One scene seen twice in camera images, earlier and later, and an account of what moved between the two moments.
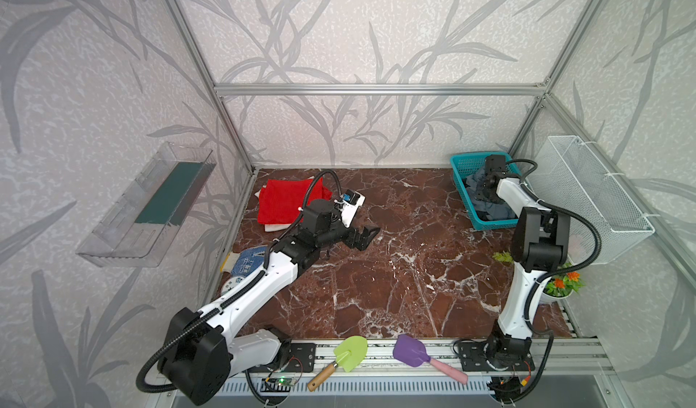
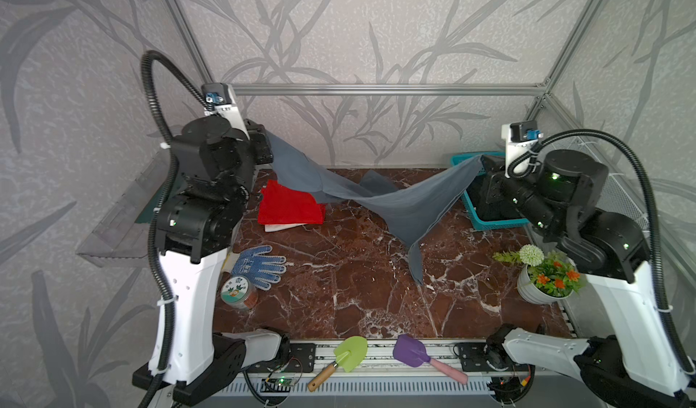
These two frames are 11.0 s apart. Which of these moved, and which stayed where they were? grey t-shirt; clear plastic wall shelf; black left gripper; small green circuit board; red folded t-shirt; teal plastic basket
Moved: grey t-shirt; black left gripper
Stayed: small green circuit board; red folded t-shirt; teal plastic basket; clear plastic wall shelf
